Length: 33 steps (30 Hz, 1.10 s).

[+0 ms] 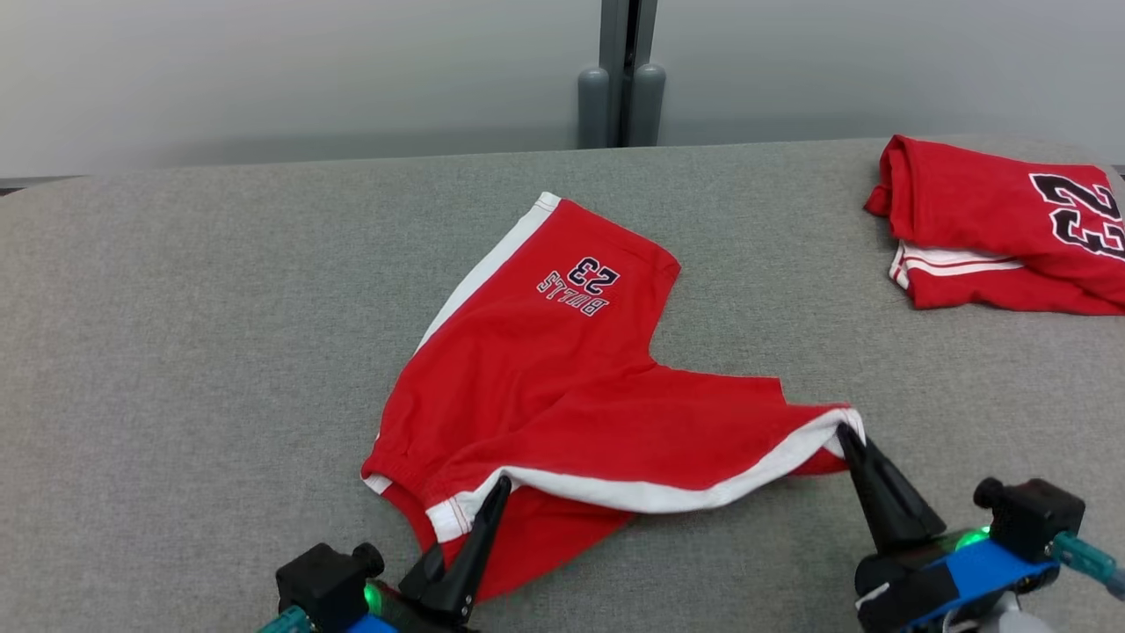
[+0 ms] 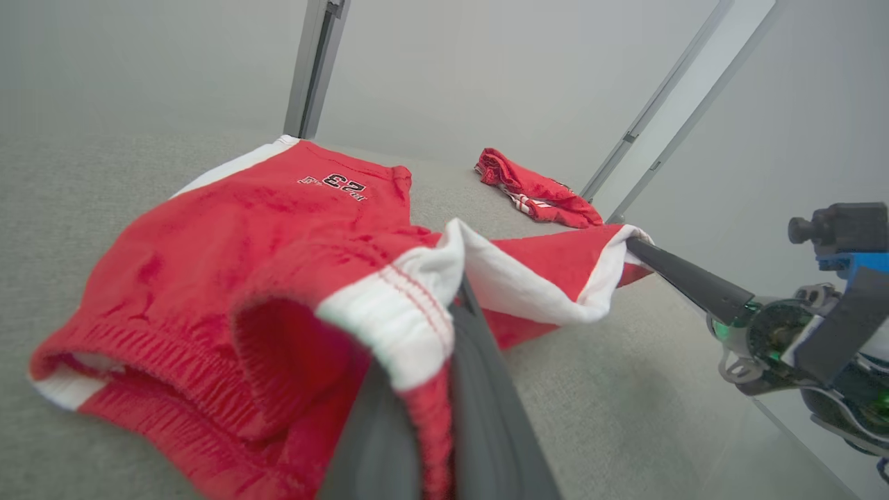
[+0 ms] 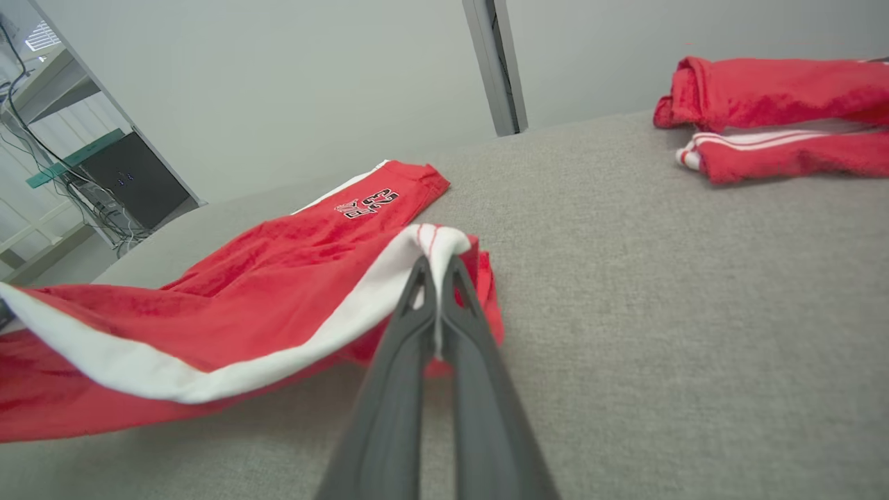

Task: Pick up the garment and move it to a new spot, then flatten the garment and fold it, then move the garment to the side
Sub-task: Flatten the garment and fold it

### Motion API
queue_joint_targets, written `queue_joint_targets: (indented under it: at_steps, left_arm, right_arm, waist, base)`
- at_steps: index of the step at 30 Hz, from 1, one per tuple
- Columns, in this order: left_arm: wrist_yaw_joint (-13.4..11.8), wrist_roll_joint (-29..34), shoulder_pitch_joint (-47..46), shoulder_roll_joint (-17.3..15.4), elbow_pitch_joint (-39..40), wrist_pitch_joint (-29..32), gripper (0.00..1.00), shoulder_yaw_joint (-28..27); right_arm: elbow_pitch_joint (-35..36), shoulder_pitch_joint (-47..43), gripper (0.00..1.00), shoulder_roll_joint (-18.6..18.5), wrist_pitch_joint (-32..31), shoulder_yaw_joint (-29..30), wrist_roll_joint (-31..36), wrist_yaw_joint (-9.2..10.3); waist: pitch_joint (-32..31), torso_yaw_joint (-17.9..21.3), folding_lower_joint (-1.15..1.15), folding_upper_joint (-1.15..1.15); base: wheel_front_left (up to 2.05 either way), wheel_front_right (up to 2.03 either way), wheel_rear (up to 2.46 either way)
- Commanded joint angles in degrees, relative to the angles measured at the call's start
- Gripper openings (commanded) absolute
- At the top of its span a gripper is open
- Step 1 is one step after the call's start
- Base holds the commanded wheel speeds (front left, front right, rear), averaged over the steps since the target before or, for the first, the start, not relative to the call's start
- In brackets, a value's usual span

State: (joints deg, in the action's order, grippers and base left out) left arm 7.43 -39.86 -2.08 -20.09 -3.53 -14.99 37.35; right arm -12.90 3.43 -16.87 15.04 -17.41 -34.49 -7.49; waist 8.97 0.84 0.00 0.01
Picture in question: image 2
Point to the red shorts with white trim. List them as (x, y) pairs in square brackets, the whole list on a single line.
[(243, 243)]

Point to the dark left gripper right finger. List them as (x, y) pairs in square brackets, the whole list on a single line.
[(493, 430)]

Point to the grey partition post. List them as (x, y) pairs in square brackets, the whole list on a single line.
[(316, 62)]

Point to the red jersey with white sleeves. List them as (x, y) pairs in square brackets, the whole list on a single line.
[(542, 194)]

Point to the white grey partition frame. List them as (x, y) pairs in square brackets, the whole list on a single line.
[(684, 90)]

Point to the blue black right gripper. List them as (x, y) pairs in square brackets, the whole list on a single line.
[(771, 333)]

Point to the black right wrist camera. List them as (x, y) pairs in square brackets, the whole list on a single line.
[(851, 226)]

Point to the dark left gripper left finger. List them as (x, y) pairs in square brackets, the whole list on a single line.
[(378, 451)]

